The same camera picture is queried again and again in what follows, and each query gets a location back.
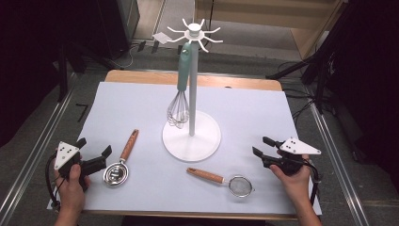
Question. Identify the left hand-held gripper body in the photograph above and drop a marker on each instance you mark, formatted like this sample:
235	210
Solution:
65	153

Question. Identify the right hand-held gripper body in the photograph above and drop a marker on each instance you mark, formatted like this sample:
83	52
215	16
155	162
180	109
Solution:
298	147

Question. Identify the white utensil rack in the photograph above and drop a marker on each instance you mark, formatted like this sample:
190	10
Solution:
194	141

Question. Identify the person's right hand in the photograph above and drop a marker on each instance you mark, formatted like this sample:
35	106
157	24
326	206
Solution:
296	186

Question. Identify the person's left hand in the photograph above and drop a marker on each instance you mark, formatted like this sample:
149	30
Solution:
71	194

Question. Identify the white paper sheet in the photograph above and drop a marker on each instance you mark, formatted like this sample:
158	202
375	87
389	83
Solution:
141	103

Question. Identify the black tripod stand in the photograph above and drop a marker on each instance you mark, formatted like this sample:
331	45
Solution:
320	72
66	69

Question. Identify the small black floor block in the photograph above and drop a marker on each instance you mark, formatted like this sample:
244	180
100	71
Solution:
141	46

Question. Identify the dark cabinet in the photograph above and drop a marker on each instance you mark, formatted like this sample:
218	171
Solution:
116	25

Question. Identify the white paper scrap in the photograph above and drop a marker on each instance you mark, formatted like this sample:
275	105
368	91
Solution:
161	37

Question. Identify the metal floor rail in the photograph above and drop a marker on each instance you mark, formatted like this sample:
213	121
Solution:
37	138
338	175

